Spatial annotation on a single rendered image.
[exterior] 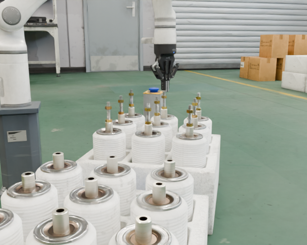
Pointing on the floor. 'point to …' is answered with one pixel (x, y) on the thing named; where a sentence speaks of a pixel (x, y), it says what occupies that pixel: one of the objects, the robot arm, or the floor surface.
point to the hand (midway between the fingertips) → (165, 86)
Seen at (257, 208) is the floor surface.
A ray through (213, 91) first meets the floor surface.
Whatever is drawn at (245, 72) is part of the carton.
